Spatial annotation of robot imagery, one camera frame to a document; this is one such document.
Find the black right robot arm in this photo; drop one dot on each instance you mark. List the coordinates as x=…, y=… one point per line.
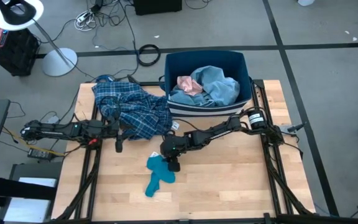
x=216, y=130

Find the black crate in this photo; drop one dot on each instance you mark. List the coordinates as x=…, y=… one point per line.
x=17, y=53

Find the white floor lamp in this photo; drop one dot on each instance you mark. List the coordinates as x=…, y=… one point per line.
x=59, y=62

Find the grey white cabinet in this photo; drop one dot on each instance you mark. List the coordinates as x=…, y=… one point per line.
x=30, y=211

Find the grey power adapter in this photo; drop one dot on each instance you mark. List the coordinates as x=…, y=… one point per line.
x=52, y=120

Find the navy white striped fabric bin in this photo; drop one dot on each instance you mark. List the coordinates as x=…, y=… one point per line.
x=204, y=59

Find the white floor container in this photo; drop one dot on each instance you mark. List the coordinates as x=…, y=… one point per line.
x=304, y=2

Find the white power strip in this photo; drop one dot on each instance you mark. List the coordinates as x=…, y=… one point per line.
x=84, y=17

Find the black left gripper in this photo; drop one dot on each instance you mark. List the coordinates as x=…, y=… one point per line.
x=115, y=129

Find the blue plaid shirt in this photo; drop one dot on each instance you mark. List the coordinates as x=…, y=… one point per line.
x=141, y=112

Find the black power adapter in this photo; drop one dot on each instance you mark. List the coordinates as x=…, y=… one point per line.
x=39, y=154

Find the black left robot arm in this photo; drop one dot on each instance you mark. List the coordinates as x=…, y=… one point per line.
x=57, y=130

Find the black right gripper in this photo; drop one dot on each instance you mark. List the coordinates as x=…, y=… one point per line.
x=173, y=146

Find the light blue denim jeans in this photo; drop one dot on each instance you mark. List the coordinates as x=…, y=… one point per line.
x=219, y=87

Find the pale pink garment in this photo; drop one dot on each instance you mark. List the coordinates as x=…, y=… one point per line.
x=190, y=85

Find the black box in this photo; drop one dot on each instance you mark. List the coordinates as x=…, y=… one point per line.
x=157, y=6

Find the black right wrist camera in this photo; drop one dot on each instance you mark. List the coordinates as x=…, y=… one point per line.
x=174, y=165

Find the grey metal bracket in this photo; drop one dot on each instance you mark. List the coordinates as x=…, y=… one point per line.
x=294, y=127

